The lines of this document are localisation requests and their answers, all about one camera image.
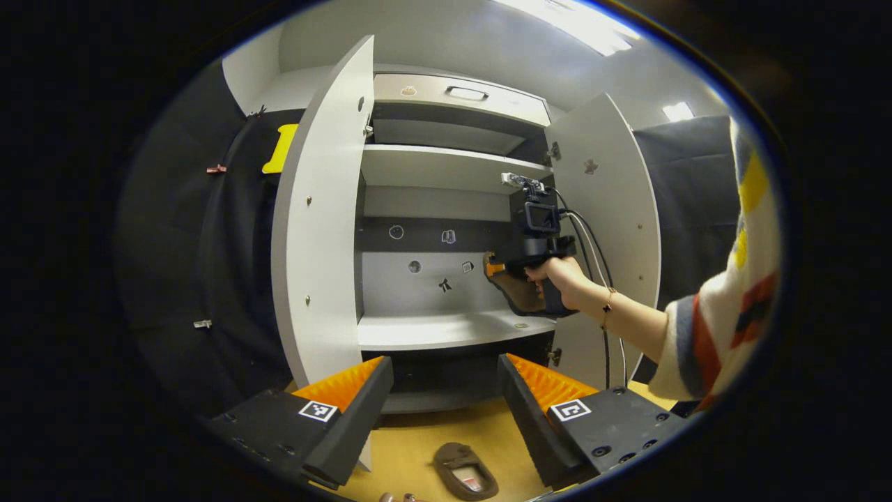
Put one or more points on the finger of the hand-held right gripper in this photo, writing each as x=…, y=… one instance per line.
x=495, y=265

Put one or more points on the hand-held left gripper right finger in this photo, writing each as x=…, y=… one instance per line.
x=533, y=432

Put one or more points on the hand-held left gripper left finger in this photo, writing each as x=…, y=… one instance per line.
x=352, y=432

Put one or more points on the brown fuzzy shoe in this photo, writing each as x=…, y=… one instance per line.
x=523, y=296
x=453, y=457

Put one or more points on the grey white shoe cabinet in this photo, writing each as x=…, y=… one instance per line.
x=418, y=286

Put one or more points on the white shoe cabinet door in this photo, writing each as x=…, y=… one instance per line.
x=320, y=209
x=631, y=181

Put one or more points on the white cabinet shelf board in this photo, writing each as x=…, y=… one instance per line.
x=432, y=331
x=446, y=167

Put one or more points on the beige cabinet drawer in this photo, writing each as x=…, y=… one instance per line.
x=418, y=90

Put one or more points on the small ceiling light panel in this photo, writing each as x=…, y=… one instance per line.
x=678, y=111

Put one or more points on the striped knit sweater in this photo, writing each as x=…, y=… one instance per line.
x=711, y=341

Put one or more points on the long ceiling light panel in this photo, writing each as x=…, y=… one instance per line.
x=578, y=24

